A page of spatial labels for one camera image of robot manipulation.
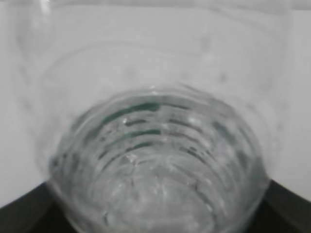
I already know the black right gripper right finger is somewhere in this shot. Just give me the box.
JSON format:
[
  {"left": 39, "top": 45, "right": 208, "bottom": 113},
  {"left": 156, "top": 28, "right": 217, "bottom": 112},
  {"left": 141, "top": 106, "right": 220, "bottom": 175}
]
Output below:
[{"left": 246, "top": 181, "right": 311, "bottom": 233}]

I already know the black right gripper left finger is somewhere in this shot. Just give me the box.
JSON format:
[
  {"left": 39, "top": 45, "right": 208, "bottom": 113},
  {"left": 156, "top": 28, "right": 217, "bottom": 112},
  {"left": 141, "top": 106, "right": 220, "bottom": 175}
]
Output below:
[{"left": 0, "top": 184, "right": 73, "bottom": 233}]

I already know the clear water bottle green label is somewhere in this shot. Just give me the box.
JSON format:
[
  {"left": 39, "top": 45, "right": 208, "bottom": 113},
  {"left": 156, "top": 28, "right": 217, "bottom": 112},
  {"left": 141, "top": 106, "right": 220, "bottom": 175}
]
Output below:
[{"left": 7, "top": 0, "right": 291, "bottom": 233}]

